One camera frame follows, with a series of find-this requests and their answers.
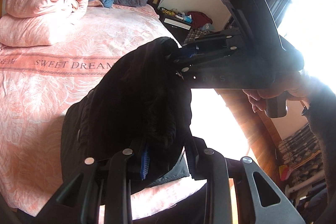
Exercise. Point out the bed with pink sheet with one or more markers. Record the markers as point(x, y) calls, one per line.
point(52, 77)

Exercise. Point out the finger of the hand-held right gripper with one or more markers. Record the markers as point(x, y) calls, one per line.
point(210, 40)
point(202, 57)

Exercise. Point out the window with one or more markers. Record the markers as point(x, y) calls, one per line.
point(309, 29)

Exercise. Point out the blue tissue packet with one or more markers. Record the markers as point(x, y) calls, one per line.
point(189, 19)

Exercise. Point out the light blue cap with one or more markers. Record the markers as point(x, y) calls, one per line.
point(207, 26)

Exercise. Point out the person's right forearm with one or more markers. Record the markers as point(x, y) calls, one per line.
point(324, 140)

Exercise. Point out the folded pink comforter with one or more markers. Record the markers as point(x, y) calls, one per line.
point(42, 11)

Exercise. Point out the yellow patterned item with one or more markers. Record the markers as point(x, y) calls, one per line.
point(169, 13)

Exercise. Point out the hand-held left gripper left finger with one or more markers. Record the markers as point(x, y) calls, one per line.
point(143, 165)

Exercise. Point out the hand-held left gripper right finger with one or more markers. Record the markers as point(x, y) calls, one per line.
point(195, 161)

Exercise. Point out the dark red garment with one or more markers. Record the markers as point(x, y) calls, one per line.
point(200, 16)

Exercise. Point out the dark nightstand with white drawer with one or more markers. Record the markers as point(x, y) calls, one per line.
point(176, 24)

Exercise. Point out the person's right hand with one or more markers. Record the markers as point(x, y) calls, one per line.
point(278, 87)

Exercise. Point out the black quilted pants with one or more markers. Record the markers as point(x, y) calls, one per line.
point(131, 113)

